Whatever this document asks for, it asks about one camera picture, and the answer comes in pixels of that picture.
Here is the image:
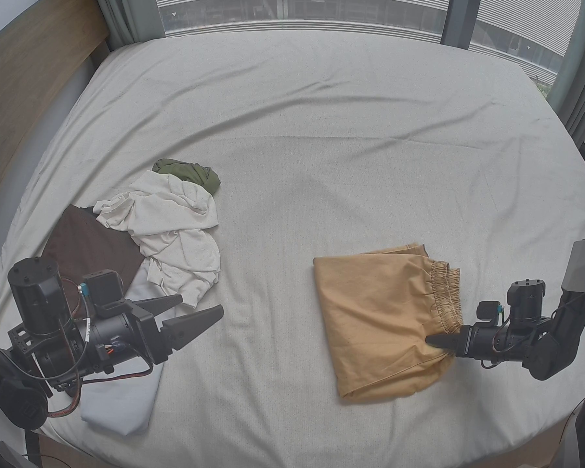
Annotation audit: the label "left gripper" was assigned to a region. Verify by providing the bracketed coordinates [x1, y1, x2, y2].
[85, 293, 225, 371]

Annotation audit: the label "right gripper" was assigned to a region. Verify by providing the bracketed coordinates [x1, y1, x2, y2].
[456, 324, 501, 359]

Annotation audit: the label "tan shorts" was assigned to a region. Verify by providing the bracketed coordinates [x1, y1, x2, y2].
[313, 243, 465, 405]

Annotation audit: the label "bed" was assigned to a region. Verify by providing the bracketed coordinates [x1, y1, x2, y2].
[0, 0, 585, 468]

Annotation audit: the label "cream garment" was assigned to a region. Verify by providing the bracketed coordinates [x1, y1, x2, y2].
[94, 171, 221, 308]

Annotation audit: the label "pale blue garment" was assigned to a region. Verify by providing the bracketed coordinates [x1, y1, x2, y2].
[80, 266, 164, 436]

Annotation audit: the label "brown garment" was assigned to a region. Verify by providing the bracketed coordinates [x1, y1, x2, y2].
[41, 205, 144, 286]

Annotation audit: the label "green garment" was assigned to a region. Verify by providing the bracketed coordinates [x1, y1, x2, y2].
[152, 158, 221, 196]

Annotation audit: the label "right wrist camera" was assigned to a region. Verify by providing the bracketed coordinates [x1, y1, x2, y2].
[475, 300, 503, 325]

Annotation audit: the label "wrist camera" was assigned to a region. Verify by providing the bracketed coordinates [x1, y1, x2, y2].
[475, 300, 503, 325]
[80, 270, 125, 318]

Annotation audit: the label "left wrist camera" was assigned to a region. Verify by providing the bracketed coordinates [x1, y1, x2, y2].
[80, 270, 125, 318]

